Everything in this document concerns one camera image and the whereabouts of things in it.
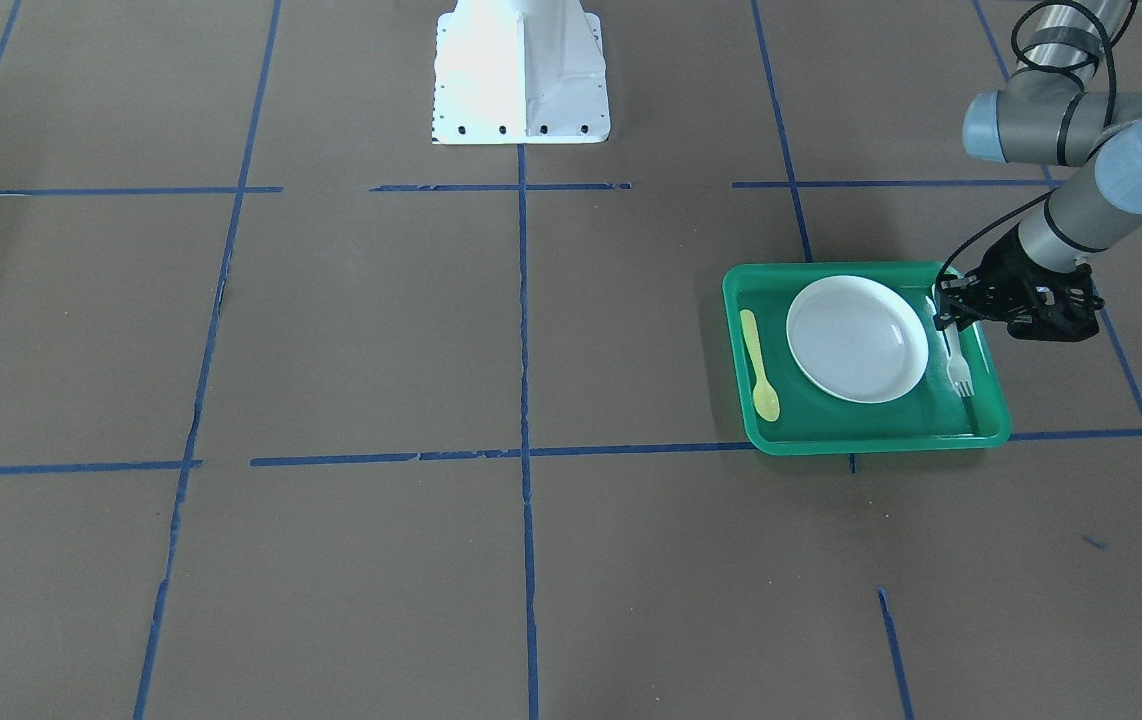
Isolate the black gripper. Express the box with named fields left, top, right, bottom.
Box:
left=933, top=227, right=1056, bottom=331

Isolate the pale green plastic fork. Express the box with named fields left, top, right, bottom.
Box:
left=932, top=288, right=975, bottom=398

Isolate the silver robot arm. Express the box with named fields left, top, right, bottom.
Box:
left=932, top=1, right=1142, bottom=342

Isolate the green plastic tray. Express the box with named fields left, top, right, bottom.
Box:
left=722, top=261, right=1013, bottom=456

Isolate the white round plate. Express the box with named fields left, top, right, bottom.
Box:
left=785, top=275, right=928, bottom=403

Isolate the yellow plastic spoon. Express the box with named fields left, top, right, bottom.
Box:
left=739, top=307, right=782, bottom=421

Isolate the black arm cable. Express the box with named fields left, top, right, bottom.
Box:
left=934, top=0, right=1132, bottom=291

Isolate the white central pedestal column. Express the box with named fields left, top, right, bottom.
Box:
left=431, top=1, right=612, bottom=146

